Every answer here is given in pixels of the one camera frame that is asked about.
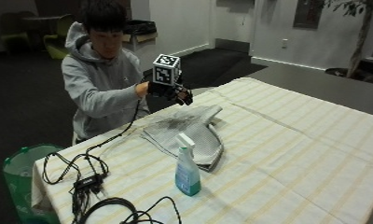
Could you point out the white cube with black markers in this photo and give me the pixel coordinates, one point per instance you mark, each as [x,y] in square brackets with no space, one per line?
[165,70]

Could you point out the bin with black liner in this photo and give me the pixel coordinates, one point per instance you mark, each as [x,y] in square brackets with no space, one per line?
[140,32]

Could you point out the striped cream tablecloth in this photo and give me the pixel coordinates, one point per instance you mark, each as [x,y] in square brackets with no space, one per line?
[244,161]

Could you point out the grey stained garment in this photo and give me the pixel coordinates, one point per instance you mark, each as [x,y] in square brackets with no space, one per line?
[191,130]

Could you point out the black hub box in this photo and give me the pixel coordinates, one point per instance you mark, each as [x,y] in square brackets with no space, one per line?
[88,181]

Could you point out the dark round table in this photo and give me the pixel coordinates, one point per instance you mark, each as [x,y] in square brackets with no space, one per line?
[39,23]

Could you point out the dark wall picture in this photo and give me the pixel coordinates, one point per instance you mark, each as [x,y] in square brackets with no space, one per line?
[309,13]

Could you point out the indoor tree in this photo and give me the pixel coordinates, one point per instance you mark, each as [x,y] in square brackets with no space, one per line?
[360,34]

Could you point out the person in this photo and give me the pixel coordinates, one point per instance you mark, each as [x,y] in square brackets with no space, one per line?
[102,77]

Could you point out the green bag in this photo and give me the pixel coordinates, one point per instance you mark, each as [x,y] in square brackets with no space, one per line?
[23,183]

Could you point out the teal spray bottle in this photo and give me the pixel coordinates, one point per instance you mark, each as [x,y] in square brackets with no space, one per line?
[187,172]

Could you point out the white wall outlet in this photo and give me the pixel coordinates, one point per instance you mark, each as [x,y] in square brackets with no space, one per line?
[284,43]

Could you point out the green chair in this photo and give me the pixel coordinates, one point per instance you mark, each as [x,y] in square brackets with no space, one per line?
[59,39]

